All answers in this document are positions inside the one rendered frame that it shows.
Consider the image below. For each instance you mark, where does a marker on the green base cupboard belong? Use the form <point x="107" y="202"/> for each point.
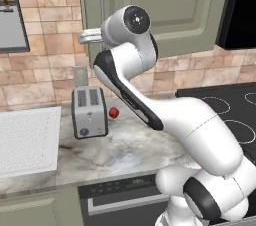
<point x="36" y="208"/>

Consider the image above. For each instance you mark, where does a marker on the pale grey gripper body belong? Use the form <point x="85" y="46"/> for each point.
<point x="90" y="36"/>

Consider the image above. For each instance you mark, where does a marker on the white perforated board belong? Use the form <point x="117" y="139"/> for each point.
<point x="28" y="140"/>

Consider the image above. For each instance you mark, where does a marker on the green cabinet door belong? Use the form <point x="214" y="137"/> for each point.
<point x="180" y="6"/>

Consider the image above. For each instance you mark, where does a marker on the black hob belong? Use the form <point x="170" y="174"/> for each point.
<point x="240" y="110"/>

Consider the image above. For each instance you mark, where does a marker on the black range hood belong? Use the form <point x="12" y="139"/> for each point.
<point x="241" y="10"/>

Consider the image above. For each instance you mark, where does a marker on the dark framed window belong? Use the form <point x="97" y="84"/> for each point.
<point x="11" y="26"/>

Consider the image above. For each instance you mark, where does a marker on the pale wall outlet plate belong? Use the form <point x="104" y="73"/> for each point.
<point x="81" y="76"/>

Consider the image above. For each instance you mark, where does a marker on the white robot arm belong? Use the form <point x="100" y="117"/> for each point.
<point x="200" y="130"/>

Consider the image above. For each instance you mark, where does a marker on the silver toaster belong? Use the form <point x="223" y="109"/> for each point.
<point x="90" y="115"/>

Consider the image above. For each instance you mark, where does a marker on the small red round object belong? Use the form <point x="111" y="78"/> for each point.
<point x="114" y="112"/>

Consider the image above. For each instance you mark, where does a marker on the black dishwasher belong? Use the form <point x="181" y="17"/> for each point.
<point x="123" y="208"/>

